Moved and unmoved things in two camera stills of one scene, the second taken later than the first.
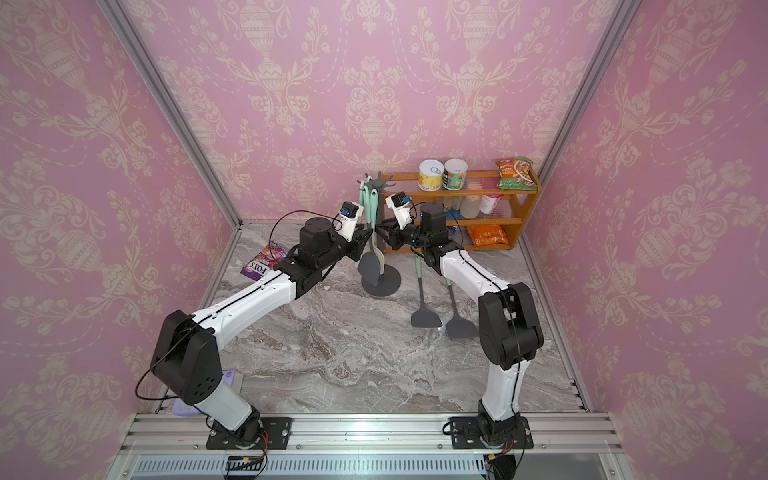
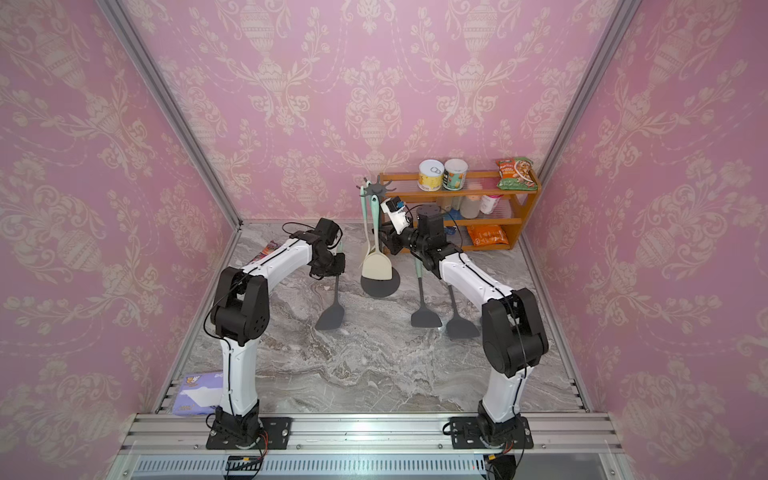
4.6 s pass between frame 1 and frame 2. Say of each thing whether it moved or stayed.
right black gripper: stayed
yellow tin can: stayed
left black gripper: moved
